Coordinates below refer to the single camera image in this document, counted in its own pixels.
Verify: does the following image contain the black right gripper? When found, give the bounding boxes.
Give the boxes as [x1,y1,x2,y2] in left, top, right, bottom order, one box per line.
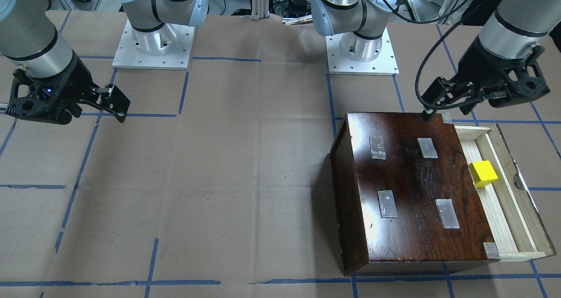
[5,55,131,125]

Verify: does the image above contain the yellow cube block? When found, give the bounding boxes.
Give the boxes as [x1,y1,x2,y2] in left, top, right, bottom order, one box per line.
[468,160,499,188]

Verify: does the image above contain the grey tape patch with spots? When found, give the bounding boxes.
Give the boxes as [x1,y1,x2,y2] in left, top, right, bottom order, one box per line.
[377,190,398,218]

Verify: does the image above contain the grey tape patch far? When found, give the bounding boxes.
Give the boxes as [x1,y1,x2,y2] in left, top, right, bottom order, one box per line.
[369,135,387,160]

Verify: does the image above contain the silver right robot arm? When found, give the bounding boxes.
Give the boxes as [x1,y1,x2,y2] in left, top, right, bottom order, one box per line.
[0,0,208,124]

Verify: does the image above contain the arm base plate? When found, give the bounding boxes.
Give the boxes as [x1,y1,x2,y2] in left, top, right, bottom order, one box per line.
[112,21,196,71]

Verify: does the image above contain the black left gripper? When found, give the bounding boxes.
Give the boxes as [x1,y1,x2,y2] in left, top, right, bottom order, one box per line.
[422,38,550,122]

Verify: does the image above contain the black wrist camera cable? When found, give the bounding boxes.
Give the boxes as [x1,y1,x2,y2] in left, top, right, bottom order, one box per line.
[364,0,496,111]

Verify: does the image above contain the light wooden pull-out drawer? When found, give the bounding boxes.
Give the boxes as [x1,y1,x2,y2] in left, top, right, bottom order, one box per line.
[455,125,557,262]

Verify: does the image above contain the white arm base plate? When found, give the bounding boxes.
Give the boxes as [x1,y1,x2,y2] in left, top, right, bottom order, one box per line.
[325,28,400,76]

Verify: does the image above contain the dark wooden drawer box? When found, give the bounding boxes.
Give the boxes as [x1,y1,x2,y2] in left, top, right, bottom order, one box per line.
[329,112,499,276]

